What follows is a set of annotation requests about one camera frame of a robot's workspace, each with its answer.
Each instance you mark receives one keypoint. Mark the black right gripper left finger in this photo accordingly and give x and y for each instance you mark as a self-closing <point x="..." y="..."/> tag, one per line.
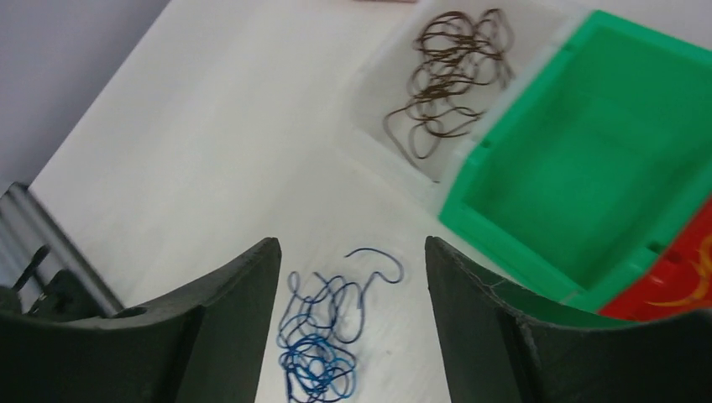
<point x="202" y="342"/>

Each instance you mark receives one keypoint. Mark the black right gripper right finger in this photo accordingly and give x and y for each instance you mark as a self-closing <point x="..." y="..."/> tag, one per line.
<point x="501" y="342"/>

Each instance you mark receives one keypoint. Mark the green plastic bin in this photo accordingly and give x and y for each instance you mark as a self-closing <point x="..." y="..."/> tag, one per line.
<point x="595" y="167"/>

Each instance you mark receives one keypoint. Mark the red plastic bin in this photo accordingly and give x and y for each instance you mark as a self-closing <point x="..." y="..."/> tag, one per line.
<point x="679" y="281"/>

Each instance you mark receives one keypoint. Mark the clear plastic bin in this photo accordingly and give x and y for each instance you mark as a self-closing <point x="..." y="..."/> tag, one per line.
<point x="429" y="90"/>

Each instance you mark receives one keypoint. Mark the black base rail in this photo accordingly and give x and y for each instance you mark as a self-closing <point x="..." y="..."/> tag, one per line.
<point x="43" y="274"/>

